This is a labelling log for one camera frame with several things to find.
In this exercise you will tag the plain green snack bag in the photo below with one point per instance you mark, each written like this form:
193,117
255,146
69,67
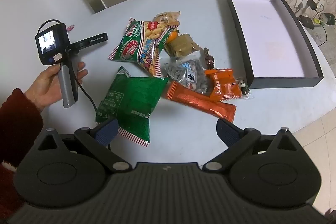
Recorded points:
131,100

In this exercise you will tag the yellow cracker packet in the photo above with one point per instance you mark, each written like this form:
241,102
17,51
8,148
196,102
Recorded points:
168,16

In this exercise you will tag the orange tangerine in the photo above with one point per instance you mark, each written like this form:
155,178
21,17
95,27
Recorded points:
173,36

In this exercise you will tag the small panda figurine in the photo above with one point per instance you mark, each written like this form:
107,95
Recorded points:
242,85

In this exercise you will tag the dark green round device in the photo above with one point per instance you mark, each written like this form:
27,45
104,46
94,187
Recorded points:
329,18

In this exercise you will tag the clear-wrapped brown pastry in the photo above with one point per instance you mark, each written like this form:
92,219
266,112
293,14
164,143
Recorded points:
182,45

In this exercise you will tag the black plug-in charger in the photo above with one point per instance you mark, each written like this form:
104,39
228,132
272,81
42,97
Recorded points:
311,4

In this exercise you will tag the long orange snack packet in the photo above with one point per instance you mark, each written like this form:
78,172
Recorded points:
194,100

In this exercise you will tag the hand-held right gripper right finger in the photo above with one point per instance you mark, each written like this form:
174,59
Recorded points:
227,132

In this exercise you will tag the person's left hand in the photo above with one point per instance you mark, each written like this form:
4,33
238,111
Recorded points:
44,85

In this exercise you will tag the black box with white inside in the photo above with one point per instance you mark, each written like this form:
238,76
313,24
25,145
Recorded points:
262,29

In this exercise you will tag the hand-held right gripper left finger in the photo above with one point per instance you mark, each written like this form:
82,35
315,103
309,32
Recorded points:
106,132

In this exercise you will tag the yellow-green small item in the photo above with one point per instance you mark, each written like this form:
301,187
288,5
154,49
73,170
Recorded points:
316,21

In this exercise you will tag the brown candy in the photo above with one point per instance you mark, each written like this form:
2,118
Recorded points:
210,61

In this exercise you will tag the person's left forearm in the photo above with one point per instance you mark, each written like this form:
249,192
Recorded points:
18,119

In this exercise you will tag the grey stone ledge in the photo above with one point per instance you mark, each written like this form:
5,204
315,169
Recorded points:
331,37

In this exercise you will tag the green prawn cracker bag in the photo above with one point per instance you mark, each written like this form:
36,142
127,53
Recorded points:
136,48

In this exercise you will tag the clear sunflower seed packet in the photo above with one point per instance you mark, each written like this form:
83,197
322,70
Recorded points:
178,71

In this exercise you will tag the small orange snack packet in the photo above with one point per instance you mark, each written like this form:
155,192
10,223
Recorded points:
223,85

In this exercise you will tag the small pink item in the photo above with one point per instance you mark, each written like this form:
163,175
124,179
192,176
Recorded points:
71,28

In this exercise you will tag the black set-top box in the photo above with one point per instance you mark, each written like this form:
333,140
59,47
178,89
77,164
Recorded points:
306,22

